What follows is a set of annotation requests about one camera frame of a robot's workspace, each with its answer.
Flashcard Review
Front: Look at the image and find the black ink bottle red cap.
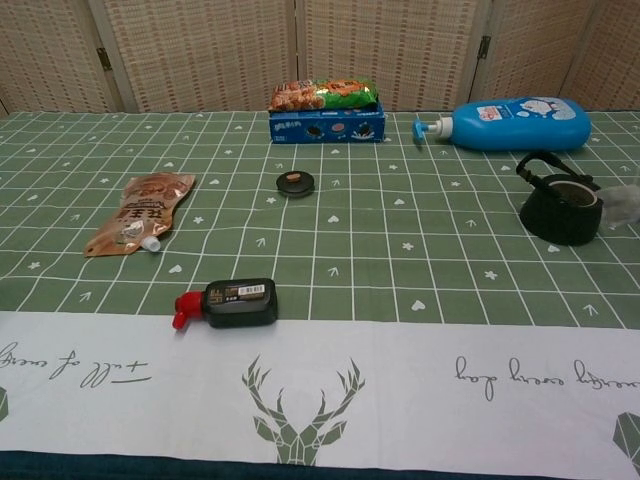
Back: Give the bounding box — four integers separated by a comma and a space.
172, 278, 279, 331

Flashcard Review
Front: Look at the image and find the tea bag with string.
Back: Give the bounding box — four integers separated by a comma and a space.
601, 182, 640, 231

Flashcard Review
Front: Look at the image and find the woven folding screen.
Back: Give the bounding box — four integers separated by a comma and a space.
0, 0, 640, 115

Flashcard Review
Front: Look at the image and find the black round cap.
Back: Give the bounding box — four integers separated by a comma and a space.
275, 170, 317, 198

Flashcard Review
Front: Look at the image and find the brown spout pouch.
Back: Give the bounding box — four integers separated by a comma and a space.
83, 172, 197, 259

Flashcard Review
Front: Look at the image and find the black cast iron teapot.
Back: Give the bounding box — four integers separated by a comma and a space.
516, 151, 605, 247

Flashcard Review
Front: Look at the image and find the blue pump detergent bottle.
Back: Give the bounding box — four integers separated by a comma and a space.
412, 96, 593, 153

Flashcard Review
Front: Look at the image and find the green grid deer tablecloth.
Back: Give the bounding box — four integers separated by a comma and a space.
0, 108, 640, 469

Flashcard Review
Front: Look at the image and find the orange and green snack bag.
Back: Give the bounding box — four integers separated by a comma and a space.
268, 77, 378, 113

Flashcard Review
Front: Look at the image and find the blue cookie box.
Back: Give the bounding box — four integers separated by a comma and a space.
268, 102, 387, 146

